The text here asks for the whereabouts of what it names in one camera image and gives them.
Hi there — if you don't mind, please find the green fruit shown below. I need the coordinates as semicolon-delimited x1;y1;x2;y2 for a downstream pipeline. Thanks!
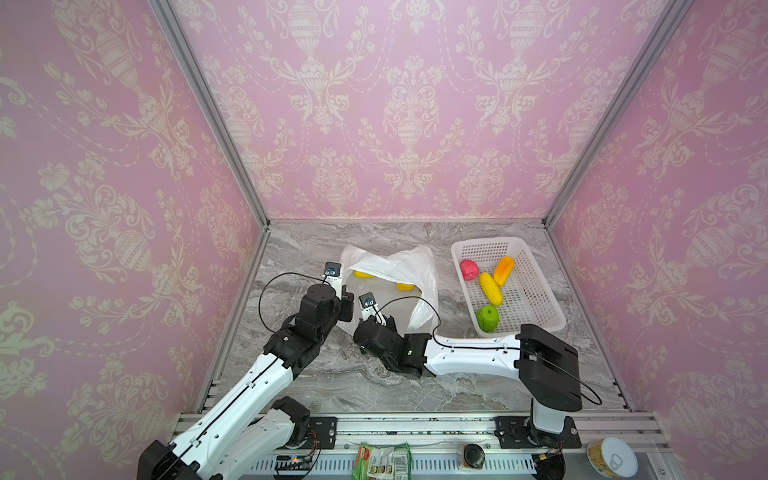
475;305;500;333

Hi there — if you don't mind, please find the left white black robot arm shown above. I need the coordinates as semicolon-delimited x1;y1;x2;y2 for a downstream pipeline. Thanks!
136;282;354;479

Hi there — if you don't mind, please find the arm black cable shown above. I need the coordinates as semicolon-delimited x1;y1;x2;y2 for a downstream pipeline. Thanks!
377;295;604;408
257;271;326;335

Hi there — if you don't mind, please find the orange mango fruit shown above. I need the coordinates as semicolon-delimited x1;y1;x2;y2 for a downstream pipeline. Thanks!
492;256;515;288

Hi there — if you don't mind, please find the aluminium front rail frame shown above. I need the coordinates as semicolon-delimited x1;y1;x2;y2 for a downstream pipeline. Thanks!
239;411;685;479

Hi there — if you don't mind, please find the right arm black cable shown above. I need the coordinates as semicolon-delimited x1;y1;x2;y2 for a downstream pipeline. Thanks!
377;295;604;408

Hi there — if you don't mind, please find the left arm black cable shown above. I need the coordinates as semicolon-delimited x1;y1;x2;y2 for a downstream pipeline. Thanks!
257;271;326;335

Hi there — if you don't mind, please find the white plastic bag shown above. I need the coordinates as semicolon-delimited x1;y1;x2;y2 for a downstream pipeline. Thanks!
340;245;438;335

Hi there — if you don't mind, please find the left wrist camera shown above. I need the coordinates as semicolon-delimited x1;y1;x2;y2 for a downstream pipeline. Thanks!
324;262;343;298

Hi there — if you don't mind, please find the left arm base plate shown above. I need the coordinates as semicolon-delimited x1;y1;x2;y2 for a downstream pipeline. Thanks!
285;416;338;450

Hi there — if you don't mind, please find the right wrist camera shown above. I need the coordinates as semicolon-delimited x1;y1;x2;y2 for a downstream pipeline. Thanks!
358;292;386;325

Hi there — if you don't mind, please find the green snack packet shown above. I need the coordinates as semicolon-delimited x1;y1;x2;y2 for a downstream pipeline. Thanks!
352;443;412;480

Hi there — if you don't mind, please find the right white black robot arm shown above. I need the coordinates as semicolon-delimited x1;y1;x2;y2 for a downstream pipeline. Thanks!
353;317;583;449

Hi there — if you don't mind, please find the pink red fruit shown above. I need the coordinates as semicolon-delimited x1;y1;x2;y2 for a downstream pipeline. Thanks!
459;259;480;282

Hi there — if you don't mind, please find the aluminium corner post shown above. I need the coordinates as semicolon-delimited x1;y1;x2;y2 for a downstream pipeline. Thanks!
148;0;269;228
543;0;694;228

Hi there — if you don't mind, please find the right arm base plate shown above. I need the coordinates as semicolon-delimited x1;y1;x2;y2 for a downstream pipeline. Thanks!
494;416;582;449

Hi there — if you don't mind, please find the black lid jar front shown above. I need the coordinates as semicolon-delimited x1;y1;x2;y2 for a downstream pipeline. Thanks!
460;444;486;470

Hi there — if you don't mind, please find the left aluminium corner post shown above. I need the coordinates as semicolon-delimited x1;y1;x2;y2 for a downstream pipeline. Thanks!
148;0;269;228

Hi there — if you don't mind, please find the yellow banana fruit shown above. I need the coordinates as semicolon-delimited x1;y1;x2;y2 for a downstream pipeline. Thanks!
353;270;376;279

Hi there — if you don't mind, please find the right aluminium corner post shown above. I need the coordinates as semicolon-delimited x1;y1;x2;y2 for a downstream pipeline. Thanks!
543;0;694;228

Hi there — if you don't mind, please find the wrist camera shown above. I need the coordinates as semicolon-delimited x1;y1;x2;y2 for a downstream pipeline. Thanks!
358;292;386;325
324;262;343;298

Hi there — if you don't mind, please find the white perforated plastic basket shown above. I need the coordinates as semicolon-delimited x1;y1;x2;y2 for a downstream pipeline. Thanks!
451;237;566;337

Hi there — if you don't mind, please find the tin can pull tab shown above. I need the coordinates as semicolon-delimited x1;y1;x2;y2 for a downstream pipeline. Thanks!
587;437;639;479

